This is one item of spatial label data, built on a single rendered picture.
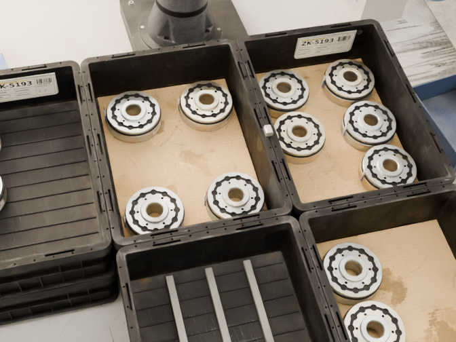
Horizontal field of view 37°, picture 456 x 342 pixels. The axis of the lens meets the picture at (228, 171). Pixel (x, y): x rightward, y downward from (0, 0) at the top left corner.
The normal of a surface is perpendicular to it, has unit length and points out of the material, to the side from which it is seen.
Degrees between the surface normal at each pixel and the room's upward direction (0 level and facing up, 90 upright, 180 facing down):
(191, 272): 0
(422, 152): 90
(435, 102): 0
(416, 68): 0
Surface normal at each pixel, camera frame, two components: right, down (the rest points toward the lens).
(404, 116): -0.97, 0.17
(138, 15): 0.08, -0.59
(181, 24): 0.04, 0.58
